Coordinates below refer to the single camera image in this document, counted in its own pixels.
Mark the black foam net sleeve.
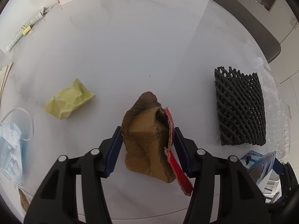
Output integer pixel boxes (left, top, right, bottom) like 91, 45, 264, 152
214, 66, 267, 146

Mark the rolled white paper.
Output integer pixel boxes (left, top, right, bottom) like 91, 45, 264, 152
6, 7, 54, 52

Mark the clear plastic bottle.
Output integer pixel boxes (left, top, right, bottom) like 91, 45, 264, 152
253, 57, 292, 159

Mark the blue printed packet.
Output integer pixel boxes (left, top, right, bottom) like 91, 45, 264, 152
241, 151, 277, 185

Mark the grey chair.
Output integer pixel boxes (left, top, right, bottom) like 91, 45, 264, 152
211, 0, 281, 63

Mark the blue face mask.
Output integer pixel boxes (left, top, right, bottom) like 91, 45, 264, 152
0, 107, 34, 187

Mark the light grey drawer cabinet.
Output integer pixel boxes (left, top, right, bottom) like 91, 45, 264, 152
265, 0, 299, 47

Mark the crumpled yellow paper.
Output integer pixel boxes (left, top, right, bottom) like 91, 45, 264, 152
45, 78, 96, 120

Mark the brown cardboard piece red tape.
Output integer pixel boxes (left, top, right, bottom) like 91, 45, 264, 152
122, 92, 194, 196

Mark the brown speckled object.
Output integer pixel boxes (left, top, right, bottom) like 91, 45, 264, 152
19, 188, 32, 216

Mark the stack of papers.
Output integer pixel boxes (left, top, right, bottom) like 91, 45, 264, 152
0, 62, 14, 98

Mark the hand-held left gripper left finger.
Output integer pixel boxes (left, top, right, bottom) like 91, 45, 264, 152
23, 126, 123, 224

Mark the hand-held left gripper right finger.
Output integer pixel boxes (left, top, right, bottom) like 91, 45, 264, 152
174, 126, 272, 224

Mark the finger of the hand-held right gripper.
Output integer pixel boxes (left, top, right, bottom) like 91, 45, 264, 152
274, 158, 299, 215

